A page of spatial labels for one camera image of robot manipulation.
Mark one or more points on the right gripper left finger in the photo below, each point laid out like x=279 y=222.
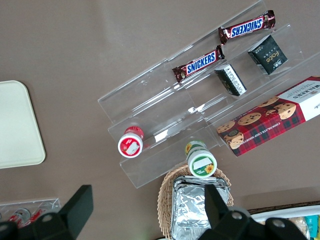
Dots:
x=75 y=212

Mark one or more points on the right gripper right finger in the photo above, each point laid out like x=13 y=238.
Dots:
x=225 y=222

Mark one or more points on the white rectangular snack tray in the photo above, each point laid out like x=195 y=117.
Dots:
x=282 y=211

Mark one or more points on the oval light wicker basket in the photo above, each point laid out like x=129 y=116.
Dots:
x=165 y=200

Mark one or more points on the beige plastic serving tray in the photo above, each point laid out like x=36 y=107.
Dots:
x=17 y=125

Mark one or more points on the red cola bottle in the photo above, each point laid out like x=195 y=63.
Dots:
x=18 y=215
x=37 y=215

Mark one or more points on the stack of foil containers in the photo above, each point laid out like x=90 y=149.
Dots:
x=190 y=205

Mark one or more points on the clear acrylic bottle rack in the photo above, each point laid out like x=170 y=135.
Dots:
x=25 y=203

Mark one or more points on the green lid yogurt cup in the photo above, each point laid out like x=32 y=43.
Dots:
x=201 y=162

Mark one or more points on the clear bag of crackers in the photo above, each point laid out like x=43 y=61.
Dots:
x=297 y=225

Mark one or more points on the red lid yogurt cup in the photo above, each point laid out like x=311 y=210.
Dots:
x=130 y=145

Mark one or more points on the teal snack pack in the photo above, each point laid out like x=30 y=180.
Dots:
x=313 y=226

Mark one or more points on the red tartan cookie box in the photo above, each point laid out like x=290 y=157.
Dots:
x=262 y=125

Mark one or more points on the clear acrylic stepped display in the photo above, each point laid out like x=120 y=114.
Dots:
x=155 y=100

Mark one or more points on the black box white label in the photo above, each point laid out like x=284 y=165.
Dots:
x=231 y=80

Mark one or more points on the Snickers chocolate bar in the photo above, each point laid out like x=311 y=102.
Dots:
x=246 y=27
x=200 y=63

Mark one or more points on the black box gold print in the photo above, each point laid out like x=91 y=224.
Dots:
x=268 y=55

